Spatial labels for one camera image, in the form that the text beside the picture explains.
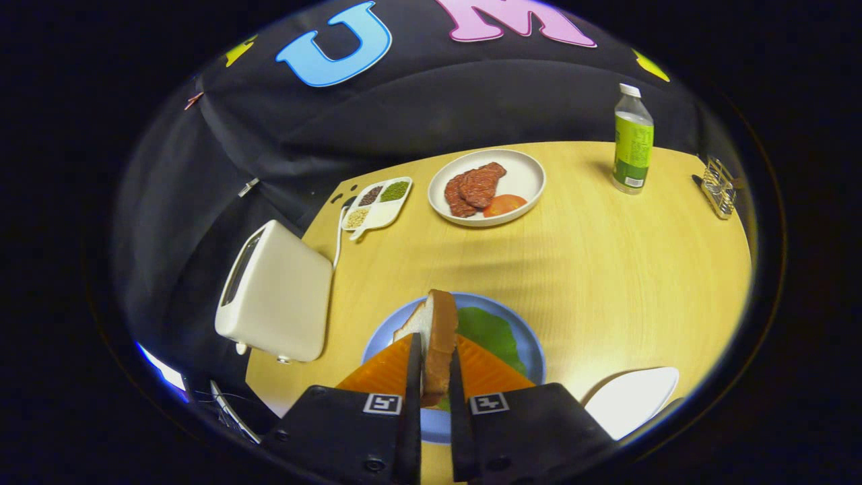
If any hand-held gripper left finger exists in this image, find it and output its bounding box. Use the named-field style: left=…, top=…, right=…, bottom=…
left=259, top=332, right=424, bottom=485

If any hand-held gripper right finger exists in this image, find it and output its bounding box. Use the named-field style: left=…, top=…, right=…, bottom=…
left=448, top=335, right=617, bottom=484

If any toasted bread slice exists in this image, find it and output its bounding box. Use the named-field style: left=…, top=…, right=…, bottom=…
left=393, top=289, right=459, bottom=408

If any green lettuce leaf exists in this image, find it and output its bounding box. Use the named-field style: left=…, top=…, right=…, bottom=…
left=436, top=306, right=528, bottom=413

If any blue round plate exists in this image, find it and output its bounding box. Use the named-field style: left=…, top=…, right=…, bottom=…
left=361, top=292, right=546, bottom=445

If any small white oval plate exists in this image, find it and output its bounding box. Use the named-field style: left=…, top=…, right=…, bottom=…
left=583, top=366, right=681, bottom=442

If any white toaster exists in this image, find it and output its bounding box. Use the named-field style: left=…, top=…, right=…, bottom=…
left=214, top=220, right=334, bottom=363

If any white device with dark panel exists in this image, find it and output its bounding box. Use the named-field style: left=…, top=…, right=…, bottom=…
left=210, top=381, right=262, bottom=445

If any white sectioned condiment dish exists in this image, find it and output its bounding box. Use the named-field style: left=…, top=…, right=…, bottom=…
left=341, top=176, right=413, bottom=241

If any red tomato slice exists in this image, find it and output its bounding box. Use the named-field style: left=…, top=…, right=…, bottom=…
left=482, top=194, right=529, bottom=218

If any white round plate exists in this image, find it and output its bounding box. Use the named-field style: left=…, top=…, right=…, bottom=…
left=428, top=149, right=547, bottom=228

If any lit computer monitor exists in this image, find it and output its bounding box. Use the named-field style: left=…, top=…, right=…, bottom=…
left=135, top=342, right=189, bottom=403

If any black backdrop cloth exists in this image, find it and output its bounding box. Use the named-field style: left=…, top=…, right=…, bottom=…
left=111, top=0, right=741, bottom=378

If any green label plastic bottle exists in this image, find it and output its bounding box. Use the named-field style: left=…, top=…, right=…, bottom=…
left=612, top=83, right=655, bottom=195

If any white toaster cable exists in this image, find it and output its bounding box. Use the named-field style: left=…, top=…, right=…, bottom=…
left=332, top=197, right=358, bottom=269

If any wire cutlery basket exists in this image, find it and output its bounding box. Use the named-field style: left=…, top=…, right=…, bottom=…
left=700, top=156, right=738, bottom=220

